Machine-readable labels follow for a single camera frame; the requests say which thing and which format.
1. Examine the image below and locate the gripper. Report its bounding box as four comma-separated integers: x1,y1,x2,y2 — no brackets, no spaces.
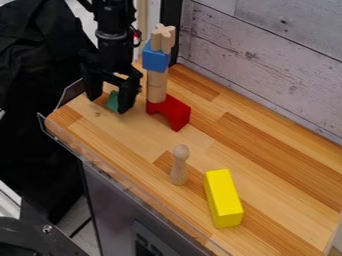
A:
78,29,145,115

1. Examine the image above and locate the green triangle block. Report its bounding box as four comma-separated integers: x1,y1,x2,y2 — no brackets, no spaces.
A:
105,90,122,114

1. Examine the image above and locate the wooden plus sign block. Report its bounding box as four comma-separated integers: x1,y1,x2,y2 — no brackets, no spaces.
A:
149,23,178,55

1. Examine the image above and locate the wooden cylinder block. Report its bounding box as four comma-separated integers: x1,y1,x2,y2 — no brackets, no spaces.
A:
145,67,171,104

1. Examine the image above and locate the blue cube block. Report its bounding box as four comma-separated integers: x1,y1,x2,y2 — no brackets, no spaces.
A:
140,40,173,74

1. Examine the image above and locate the red arch block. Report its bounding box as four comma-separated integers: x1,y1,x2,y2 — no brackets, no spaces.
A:
144,93,193,133

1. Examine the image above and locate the black cloth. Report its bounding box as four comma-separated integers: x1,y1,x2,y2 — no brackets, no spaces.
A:
0,0,99,225

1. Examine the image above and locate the wooden peg figure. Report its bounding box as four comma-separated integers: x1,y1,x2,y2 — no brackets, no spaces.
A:
168,143,192,187

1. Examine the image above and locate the yellow rectangular block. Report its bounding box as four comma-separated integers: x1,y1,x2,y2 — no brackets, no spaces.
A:
203,168,246,229

